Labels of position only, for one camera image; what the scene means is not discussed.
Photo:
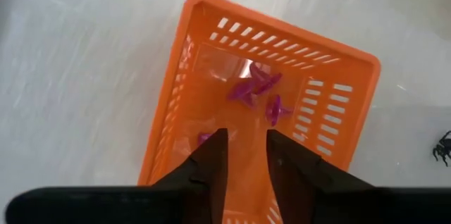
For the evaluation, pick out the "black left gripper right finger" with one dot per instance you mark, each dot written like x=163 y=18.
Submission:
x=306 y=192

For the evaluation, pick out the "purple plastic spinning top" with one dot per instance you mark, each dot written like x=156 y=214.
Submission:
x=266 y=77
x=243 y=93
x=204 y=137
x=276 y=109

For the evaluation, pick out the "orange plastic basket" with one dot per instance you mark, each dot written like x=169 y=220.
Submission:
x=211 y=104

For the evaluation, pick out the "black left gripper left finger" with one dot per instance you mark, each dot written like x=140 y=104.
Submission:
x=201 y=192

